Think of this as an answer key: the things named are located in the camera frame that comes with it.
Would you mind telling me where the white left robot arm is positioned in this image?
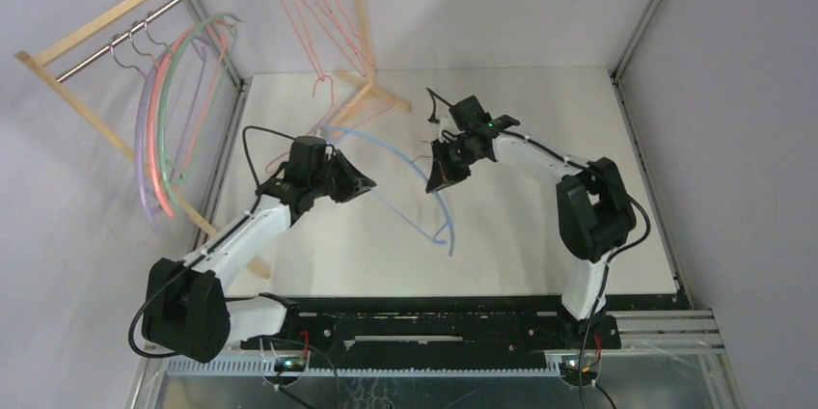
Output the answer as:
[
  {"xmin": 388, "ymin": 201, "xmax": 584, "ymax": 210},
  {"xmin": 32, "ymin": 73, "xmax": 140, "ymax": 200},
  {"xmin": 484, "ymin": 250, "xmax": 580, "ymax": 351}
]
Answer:
[{"xmin": 127, "ymin": 136, "xmax": 376, "ymax": 364}]

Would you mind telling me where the right aluminium frame post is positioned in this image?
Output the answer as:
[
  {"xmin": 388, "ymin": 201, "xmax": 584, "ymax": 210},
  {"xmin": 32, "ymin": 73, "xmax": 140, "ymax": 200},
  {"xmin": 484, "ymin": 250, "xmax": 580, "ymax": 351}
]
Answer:
[{"xmin": 609, "ymin": 0, "xmax": 665, "ymax": 85}]

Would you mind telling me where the left aluminium frame post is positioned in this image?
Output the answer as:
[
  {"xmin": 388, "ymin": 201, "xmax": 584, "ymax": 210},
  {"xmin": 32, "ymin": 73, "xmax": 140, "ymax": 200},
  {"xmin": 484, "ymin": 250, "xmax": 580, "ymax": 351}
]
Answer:
[{"xmin": 151, "ymin": 0, "xmax": 251, "ymax": 95}]

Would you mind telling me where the purple plastic hanger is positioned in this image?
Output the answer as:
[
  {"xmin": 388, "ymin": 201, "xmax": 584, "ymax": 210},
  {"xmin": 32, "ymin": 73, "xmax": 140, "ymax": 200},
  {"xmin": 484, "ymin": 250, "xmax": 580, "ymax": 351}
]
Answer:
[{"xmin": 132, "ymin": 45, "xmax": 181, "ymax": 232}]

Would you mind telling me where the aluminium frame post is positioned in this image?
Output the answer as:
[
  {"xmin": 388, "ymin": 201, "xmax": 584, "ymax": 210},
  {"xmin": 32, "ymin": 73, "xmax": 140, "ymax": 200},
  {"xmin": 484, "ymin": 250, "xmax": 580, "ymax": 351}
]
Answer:
[
  {"xmin": 609, "ymin": 0, "xmax": 665, "ymax": 85},
  {"xmin": 151, "ymin": 0, "xmax": 251, "ymax": 95}
]

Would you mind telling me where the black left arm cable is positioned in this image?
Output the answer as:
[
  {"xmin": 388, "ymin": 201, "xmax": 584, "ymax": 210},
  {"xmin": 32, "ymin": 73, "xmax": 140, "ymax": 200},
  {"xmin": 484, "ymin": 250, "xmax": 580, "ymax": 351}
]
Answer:
[{"xmin": 127, "ymin": 125, "xmax": 298, "ymax": 360}]

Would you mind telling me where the green plastic hanger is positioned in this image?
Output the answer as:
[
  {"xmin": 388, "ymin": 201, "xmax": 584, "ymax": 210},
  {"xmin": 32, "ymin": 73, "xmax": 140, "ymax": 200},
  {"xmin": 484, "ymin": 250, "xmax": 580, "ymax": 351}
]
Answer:
[{"xmin": 142, "ymin": 13, "xmax": 243, "ymax": 200}]

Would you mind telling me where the pink curved plastic hanger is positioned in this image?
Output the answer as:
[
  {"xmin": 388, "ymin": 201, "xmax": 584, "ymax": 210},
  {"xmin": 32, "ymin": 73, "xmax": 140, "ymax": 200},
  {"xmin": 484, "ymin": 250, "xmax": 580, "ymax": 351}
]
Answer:
[{"xmin": 134, "ymin": 14, "xmax": 238, "ymax": 227}]

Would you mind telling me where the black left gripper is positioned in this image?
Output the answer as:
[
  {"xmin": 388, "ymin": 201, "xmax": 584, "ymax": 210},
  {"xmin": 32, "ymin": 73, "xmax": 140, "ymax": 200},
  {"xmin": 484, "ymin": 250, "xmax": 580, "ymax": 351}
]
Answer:
[{"xmin": 309, "ymin": 150, "xmax": 373, "ymax": 204}]

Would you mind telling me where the blue plastic hanger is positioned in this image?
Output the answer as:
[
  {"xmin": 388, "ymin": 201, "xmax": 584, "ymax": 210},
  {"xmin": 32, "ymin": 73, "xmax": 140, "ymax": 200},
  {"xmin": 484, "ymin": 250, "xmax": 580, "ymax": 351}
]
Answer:
[{"xmin": 317, "ymin": 124, "xmax": 456, "ymax": 258}]

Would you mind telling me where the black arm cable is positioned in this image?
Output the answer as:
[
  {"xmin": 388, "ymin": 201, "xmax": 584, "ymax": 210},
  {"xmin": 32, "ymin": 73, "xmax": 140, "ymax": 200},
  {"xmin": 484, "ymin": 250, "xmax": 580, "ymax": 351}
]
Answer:
[
  {"xmin": 127, "ymin": 125, "xmax": 298, "ymax": 360},
  {"xmin": 425, "ymin": 87, "xmax": 653, "ymax": 356}
]

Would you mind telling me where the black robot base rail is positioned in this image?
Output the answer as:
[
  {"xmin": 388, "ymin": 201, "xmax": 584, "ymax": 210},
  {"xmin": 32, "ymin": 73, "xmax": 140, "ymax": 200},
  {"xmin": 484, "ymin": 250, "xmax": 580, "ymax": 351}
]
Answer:
[{"xmin": 228, "ymin": 294, "xmax": 690, "ymax": 372}]

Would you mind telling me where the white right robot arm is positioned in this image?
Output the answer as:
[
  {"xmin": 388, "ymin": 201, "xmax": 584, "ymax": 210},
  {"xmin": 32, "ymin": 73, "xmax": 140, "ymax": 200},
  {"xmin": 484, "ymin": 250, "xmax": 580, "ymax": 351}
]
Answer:
[{"xmin": 426, "ymin": 92, "xmax": 637, "ymax": 347}]

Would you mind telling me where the pink notched hanger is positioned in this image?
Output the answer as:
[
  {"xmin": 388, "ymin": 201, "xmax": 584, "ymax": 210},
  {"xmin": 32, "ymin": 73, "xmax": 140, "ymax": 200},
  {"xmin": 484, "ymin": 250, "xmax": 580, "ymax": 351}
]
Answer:
[{"xmin": 277, "ymin": 0, "xmax": 411, "ymax": 133}]

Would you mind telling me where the metal rack hanging rod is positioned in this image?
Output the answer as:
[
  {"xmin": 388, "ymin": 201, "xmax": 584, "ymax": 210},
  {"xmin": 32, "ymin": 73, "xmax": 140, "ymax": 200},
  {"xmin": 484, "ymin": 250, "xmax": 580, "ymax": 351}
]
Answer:
[{"xmin": 36, "ymin": 0, "xmax": 184, "ymax": 83}]

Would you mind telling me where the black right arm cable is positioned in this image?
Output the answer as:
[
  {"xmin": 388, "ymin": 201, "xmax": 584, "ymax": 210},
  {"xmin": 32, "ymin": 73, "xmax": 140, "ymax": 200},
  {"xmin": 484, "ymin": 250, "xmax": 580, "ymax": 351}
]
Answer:
[{"xmin": 425, "ymin": 87, "xmax": 653, "ymax": 356}]

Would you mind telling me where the wooden clothes rack frame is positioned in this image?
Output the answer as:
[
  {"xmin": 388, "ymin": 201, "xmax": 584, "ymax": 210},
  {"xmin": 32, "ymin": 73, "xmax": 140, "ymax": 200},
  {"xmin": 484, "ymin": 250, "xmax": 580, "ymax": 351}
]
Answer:
[{"xmin": 14, "ymin": 0, "xmax": 412, "ymax": 281}]

